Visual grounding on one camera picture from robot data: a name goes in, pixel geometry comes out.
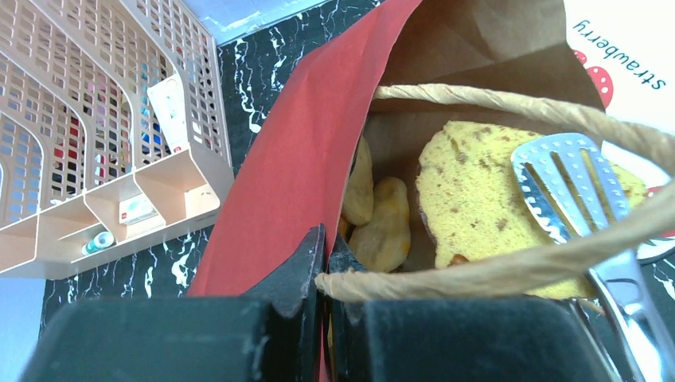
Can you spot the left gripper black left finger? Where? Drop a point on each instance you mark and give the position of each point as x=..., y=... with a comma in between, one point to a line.
x=272, y=332

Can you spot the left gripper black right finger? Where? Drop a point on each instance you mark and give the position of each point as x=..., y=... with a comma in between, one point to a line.
x=465, y=339

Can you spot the round yellow fake bread slice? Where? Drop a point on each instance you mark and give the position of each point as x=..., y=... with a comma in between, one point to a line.
x=468, y=194

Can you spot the red brown paper bag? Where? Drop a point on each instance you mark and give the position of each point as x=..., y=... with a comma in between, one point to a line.
x=294, y=174

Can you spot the metal food tongs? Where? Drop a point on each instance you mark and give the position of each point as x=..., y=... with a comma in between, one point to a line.
x=571, y=189

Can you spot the brown twisted fake bread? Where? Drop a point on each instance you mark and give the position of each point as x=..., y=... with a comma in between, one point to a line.
x=383, y=244

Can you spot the long yellow fake bread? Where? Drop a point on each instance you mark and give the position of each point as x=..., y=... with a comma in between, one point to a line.
x=357, y=205

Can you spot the small white label box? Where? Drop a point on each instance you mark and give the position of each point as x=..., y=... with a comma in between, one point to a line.
x=136, y=209

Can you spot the small green white tube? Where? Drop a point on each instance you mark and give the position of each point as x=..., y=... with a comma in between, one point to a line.
x=101, y=241

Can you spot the white card box in organizer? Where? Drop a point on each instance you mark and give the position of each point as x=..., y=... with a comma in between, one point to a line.
x=168, y=102

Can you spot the pink plastic file organizer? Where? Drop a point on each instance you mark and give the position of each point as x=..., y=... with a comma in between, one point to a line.
x=79, y=135

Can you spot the strawberry print cutting board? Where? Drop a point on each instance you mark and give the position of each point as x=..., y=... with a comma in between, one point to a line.
x=627, y=48

